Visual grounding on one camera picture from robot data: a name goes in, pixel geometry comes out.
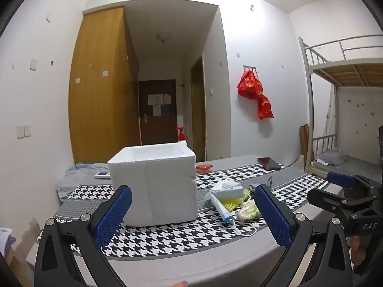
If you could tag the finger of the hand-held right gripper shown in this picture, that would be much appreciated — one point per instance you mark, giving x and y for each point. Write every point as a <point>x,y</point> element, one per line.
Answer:
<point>326,200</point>
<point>341,179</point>

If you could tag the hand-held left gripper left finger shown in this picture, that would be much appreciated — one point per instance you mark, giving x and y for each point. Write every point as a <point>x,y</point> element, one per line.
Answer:
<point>113,215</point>

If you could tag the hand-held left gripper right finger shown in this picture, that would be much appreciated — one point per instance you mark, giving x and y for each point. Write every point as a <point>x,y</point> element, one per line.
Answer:
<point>273,218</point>

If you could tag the green white plastic wrap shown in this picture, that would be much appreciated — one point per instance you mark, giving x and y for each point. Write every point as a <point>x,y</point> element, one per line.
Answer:
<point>248,213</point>

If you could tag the grey sock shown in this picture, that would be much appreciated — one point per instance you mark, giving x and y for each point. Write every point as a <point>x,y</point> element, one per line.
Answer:
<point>260,184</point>

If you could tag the yellow foam net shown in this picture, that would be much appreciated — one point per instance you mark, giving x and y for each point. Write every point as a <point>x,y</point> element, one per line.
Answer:
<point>232,205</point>

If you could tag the blue face mask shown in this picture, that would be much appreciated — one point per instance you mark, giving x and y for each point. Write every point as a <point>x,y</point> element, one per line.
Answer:
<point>223,210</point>

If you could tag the white foam box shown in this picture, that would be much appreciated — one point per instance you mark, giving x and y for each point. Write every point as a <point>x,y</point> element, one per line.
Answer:
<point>161,185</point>

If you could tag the person's right hand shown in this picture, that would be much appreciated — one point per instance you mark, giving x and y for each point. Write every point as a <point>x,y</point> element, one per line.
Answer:
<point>358,249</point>

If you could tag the person's left hand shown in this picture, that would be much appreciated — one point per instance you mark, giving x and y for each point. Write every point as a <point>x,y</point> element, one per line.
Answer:
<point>180,284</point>

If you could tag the grey pillow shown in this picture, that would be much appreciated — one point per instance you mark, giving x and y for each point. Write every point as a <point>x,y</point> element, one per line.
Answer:
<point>332,157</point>

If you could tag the white tube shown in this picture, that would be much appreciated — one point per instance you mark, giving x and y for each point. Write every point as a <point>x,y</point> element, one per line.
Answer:
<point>322,163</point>

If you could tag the white tablet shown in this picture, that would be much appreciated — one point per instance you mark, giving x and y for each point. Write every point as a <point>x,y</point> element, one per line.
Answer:
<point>101,175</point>

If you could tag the wooden board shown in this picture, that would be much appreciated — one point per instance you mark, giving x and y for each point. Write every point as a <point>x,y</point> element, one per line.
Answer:
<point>308,146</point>
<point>302,140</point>

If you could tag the white foam block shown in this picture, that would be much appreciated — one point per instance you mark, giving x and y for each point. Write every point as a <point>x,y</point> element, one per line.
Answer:
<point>230,193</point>

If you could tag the black smartphone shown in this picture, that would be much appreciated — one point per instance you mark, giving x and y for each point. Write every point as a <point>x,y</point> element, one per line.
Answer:
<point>269,163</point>

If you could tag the grey blue cloth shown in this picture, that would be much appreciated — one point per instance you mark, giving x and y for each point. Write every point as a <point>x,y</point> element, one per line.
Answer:
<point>77,173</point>

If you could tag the white hanging cloth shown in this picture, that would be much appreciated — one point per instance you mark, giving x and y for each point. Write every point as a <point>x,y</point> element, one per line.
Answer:
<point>330,116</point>

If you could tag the grey bed sheet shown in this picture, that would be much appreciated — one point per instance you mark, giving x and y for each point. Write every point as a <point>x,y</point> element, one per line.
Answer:
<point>209,272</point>

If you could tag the red snack packet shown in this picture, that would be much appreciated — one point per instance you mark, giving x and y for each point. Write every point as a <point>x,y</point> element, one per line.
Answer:
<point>205,168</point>

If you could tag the dark brown entrance door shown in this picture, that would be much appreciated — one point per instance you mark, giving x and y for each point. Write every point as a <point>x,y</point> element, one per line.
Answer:
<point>158,125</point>

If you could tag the white red pump bottle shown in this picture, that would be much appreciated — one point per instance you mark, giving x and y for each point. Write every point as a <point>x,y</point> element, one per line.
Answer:
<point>181,137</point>

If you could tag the long red plastic bag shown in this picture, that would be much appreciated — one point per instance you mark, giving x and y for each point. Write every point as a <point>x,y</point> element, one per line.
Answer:
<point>265,107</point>

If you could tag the metal bunk bed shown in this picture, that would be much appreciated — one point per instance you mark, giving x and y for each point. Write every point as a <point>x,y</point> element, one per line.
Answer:
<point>344,65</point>

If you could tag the blue paper notice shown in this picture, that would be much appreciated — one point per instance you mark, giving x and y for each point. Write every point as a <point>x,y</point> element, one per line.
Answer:
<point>165,110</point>

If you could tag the wooden wardrobe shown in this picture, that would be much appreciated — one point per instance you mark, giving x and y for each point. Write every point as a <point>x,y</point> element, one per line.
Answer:
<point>101,95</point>

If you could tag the large white paper notice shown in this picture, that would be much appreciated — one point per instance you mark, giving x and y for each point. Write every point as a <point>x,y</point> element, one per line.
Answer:
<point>156,99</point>

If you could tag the red printed plastic bag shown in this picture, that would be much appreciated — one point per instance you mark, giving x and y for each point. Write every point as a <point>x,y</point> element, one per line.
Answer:
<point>250,85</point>

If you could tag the light wooden side door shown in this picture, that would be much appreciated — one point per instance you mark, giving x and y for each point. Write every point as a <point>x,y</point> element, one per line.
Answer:
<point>198,110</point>

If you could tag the round ceiling lamp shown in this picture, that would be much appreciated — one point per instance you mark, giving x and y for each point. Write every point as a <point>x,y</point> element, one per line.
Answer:
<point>163,36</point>

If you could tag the white wall switch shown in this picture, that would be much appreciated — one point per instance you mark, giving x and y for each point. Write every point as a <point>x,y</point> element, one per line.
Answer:
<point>27,130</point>

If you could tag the white wall socket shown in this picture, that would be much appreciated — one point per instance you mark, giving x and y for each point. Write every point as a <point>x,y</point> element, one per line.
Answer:
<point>20,132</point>

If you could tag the metal wall hook rack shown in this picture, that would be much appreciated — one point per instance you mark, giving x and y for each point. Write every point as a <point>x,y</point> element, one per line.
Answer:
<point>250,66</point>

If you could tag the white wall plate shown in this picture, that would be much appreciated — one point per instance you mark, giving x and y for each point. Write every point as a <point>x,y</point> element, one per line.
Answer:
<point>33,64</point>
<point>48,16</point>

